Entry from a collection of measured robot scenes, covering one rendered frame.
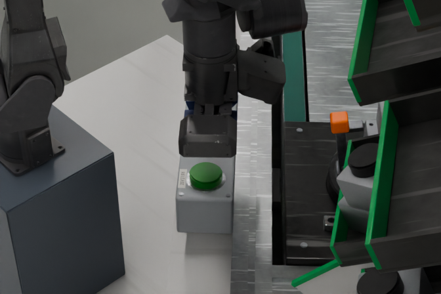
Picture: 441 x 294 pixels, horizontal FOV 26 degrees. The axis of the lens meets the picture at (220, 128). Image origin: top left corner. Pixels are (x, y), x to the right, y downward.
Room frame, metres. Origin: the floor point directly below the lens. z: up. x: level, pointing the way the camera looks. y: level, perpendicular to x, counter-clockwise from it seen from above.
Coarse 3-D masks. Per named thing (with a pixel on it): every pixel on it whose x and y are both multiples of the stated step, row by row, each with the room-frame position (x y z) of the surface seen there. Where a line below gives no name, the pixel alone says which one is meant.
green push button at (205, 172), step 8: (192, 168) 0.86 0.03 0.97; (200, 168) 0.86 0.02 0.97; (208, 168) 0.86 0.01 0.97; (216, 168) 0.86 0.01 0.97; (192, 176) 0.85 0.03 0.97; (200, 176) 0.85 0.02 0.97; (208, 176) 0.85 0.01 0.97; (216, 176) 0.85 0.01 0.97; (192, 184) 0.84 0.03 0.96; (200, 184) 0.84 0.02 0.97; (208, 184) 0.84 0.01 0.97; (216, 184) 0.84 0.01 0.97
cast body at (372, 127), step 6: (378, 108) 0.85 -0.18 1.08; (378, 114) 0.84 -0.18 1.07; (366, 120) 0.85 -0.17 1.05; (372, 120) 0.85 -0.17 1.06; (378, 120) 0.84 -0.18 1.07; (366, 126) 0.84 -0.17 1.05; (372, 126) 0.84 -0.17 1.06; (378, 126) 0.83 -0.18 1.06; (366, 132) 0.83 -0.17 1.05; (372, 132) 0.83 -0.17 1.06; (378, 132) 0.83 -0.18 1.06
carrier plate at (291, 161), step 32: (288, 128) 0.94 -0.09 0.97; (320, 128) 0.94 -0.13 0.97; (288, 160) 0.88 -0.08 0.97; (320, 160) 0.88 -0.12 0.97; (288, 192) 0.82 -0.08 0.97; (320, 192) 0.82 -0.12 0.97; (288, 224) 0.77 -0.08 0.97; (320, 224) 0.77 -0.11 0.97; (288, 256) 0.72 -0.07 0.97; (320, 256) 0.72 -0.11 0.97
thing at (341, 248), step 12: (348, 144) 0.63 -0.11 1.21; (360, 144) 0.63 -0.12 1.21; (348, 156) 0.61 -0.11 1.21; (336, 216) 0.54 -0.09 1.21; (336, 228) 0.53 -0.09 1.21; (348, 228) 0.55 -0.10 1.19; (336, 240) 0.52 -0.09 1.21; (348, 240) 0.51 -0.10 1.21; (360, 240) 0.51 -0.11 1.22; (336, 252) 0.51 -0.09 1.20; (348, 252) 0.51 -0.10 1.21; (360, 252) 0.50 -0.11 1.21; (348, 264) 0.51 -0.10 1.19
